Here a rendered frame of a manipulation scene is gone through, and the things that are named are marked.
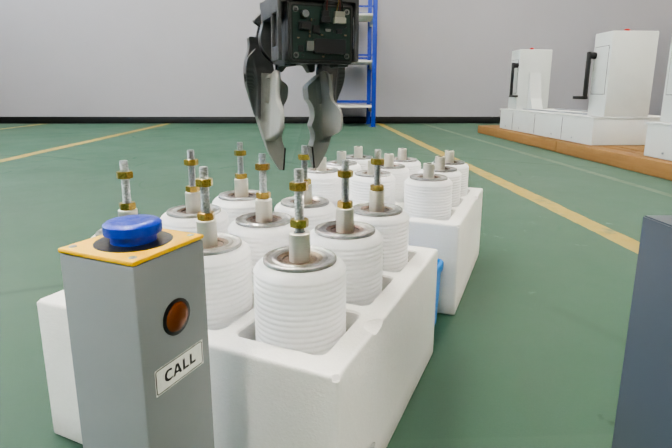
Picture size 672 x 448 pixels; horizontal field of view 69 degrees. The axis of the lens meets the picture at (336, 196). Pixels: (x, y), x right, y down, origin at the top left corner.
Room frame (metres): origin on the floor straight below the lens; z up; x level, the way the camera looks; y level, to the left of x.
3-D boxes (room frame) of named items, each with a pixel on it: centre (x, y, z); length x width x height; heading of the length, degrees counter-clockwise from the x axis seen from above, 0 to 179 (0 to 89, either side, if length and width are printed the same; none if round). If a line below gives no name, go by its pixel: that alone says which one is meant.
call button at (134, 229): (0.34, 0.15, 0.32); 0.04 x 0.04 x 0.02
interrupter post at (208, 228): (0.53, 0.14, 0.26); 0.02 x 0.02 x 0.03
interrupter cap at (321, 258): (0.48, 0.04, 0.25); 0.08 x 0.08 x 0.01
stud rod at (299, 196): (0.48, 0.04, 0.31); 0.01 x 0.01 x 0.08
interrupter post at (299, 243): (0.48, 0.04, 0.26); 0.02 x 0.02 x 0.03
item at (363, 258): (0.59, -0.01, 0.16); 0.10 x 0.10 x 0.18
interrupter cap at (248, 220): (0.64, 0.10, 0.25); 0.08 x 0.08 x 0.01
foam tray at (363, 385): (0.64, 0.10, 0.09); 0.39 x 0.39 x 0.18; 66
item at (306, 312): (0.48, 0.04, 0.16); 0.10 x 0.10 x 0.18
